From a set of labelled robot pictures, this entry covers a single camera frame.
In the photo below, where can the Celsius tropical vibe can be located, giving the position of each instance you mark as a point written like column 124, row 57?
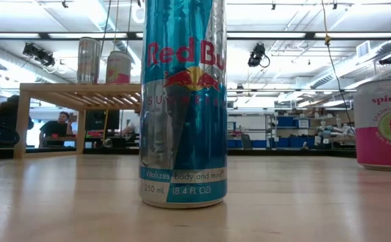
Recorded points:
column 88, row 64

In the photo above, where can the white ceiling vent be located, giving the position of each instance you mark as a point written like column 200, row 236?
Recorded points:
column 363, row 49

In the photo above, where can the black ceiling fixture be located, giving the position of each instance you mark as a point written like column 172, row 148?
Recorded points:
column 387, row 60

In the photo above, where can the rack with blue bins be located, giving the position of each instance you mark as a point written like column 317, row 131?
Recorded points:
column 286, row 121

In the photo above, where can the black office chair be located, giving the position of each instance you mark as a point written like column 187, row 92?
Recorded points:
column 246, row 141

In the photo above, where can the black monitor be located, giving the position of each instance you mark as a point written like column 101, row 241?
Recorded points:
column 98, row 121

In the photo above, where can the white round ceiling lamp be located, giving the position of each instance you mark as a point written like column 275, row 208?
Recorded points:
column 135, row 18

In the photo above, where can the blue silver Red Bull can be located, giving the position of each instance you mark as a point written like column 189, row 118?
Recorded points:
column 182, row 134

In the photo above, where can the wooden slatted shelf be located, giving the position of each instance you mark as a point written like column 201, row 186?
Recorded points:
column 81, row 88

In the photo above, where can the person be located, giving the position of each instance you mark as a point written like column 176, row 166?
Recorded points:
column 56, row 129
column 132, row 127
column 12, row 116

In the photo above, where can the Spindrift raspberry lime can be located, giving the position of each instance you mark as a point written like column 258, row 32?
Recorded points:
column 383, row 141
column 118, row 72

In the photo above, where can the silver ceiling air duct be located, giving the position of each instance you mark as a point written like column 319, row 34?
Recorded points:
column 350, row 69

